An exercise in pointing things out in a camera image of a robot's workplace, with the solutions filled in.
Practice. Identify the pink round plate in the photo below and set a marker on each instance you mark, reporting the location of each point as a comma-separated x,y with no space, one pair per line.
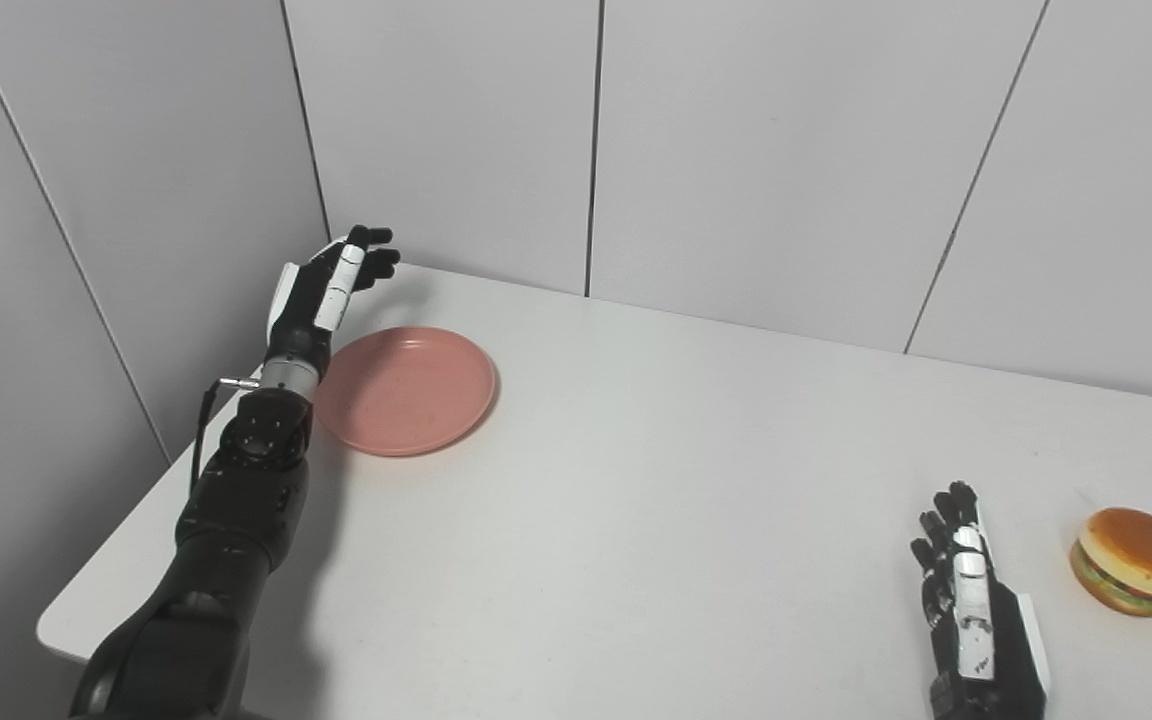
404,392

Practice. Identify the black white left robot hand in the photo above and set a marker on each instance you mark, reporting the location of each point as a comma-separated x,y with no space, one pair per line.
301,310

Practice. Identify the toy hamburger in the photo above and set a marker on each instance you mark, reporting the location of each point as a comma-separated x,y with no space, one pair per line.
1136,560

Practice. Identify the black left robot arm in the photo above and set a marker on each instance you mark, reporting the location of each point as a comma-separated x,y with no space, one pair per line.
236,500

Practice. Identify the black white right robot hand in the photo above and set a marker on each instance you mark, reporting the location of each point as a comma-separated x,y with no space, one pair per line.
986,640

